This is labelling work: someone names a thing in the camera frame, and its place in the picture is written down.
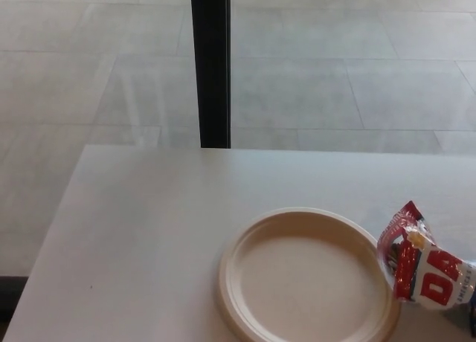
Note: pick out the black window frame post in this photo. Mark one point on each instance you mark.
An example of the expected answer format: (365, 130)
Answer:
(211, 67)

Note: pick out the round beige paper plate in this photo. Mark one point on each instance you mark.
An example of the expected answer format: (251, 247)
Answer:
(297, 282)

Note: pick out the red white sunflower seed bag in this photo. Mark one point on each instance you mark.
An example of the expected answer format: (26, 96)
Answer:
(435, 282)

